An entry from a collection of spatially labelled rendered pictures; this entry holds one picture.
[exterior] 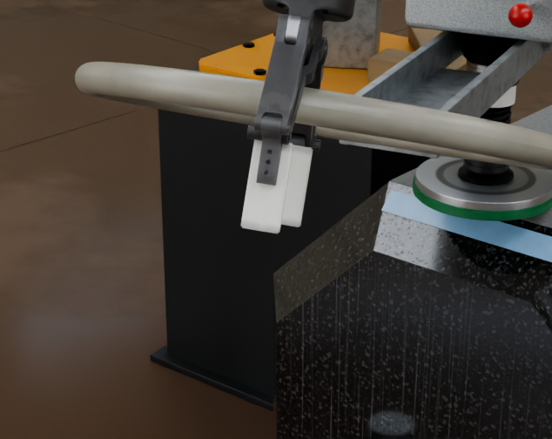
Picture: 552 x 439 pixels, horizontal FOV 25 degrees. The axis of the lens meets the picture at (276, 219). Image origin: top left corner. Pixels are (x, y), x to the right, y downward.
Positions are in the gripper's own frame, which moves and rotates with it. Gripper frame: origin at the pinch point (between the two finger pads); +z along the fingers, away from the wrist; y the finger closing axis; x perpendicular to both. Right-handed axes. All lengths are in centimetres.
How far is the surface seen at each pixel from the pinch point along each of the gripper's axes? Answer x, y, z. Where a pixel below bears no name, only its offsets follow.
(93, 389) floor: 63, 195, 59
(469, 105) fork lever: -14, 53, -14
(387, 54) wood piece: 5, 178, -30
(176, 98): 9.8, 1.0, -8.1
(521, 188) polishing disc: -24, 89, -5
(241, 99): 4.0, -1.2, -8.8
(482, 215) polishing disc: -19, 83, -1
